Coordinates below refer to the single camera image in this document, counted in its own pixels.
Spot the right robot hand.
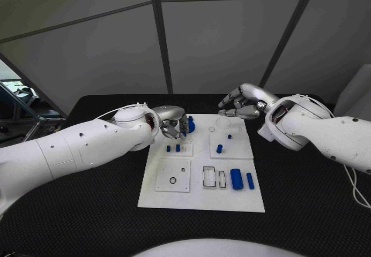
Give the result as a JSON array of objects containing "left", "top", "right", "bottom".
[{"left": 216, "top": 83, "right": 280, "bottom": 120}]

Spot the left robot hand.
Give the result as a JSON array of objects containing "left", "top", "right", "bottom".
[{"left": 150, "top": 105, "right": 189, "bottom": 140}]

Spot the blue gear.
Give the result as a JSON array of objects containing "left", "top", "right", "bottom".
[{"left": 184, "top": 116, "right": 196, "bottom": 135}]

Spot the white task board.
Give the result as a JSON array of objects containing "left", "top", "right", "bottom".
[{"left": 137, "top": 114, "right": 265, "bottom": 213}]

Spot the large blue cylinder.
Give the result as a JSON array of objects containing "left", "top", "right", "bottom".
[{"left": 229, "top": 168, "right": 243, "bottom": 191}]

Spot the workshop desk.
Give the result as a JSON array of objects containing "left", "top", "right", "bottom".
[{"left": 0, "top": 79, "right": 66, "bottom": 144}]

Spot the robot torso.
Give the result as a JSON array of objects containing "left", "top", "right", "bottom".
[{"left": 137, "top": 238, "right": 308, "bottom": 257}]

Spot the white cable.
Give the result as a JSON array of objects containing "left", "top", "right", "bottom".
[
  {"left": 90, "top": 102, "right": 148, "bottom": 121},
  {"left": 291, "top": 93, "right": 371, "bottom": 209}
]

